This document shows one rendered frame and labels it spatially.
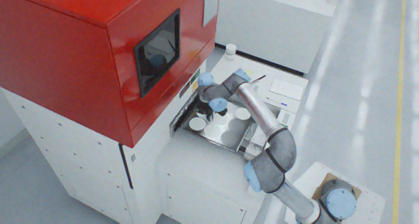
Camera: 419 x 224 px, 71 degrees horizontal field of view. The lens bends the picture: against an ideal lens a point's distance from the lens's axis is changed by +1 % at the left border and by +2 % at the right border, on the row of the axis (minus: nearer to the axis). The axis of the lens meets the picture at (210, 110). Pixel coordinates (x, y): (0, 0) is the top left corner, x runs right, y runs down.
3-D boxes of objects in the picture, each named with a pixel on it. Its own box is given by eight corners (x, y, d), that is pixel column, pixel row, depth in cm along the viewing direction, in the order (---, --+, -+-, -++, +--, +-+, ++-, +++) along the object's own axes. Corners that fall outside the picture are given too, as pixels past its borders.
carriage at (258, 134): (243, 158, 166) (243, 154, 164) (263, 115, 189) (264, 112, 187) (256, 164, 164) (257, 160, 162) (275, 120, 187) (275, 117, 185)
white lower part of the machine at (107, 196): (71, 200, 229) (31, 138, 168) (133, 128, 281) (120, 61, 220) (147, 242, 213) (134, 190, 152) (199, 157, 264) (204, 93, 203)
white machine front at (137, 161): (130, 188, 152) (118, 143, 123) (200, 92, 203) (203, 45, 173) (135, 190, 152) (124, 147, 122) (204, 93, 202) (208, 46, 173)
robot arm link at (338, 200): (359, 202, 133) (364, 209, 121) (334, 218, 136) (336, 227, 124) (341, 180, 136) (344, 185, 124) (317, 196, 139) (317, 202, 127)
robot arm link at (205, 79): (201, 86, 131) (194, 73, 135) (203, 101, 139) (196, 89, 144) (217, 80, 132) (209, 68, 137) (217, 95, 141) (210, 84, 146)
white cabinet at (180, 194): (162, 217, 225) (155, 162, 164) (214, 130, 285) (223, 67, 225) (238, 259, 210) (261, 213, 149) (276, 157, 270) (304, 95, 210)
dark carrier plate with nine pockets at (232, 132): (182, 128, 172) (182, 127, 171) (207, 92, 193) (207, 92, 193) (235, 150, 164) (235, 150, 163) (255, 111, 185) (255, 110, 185)
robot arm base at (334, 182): (360, 187, 142) (363, 191, 133) (347, 215, 143) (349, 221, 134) (328, 173, 147) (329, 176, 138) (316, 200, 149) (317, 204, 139)
